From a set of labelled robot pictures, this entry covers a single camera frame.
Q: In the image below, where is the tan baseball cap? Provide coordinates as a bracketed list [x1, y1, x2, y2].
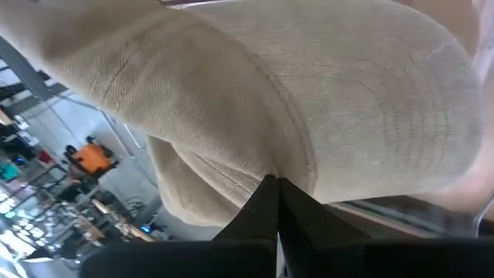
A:
[0, 0, 486, 229]

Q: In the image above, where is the cluttered workshop shelving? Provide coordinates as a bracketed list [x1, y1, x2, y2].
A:
[0, 107, 159, 267]

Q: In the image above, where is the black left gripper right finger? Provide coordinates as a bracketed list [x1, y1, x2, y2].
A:
[277, 177, 494, 278]

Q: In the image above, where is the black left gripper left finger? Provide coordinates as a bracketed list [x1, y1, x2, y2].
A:
[80, 174, 280, 278]

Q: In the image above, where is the orange machine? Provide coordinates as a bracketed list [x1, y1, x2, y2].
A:
[63, 135, 120, 179]

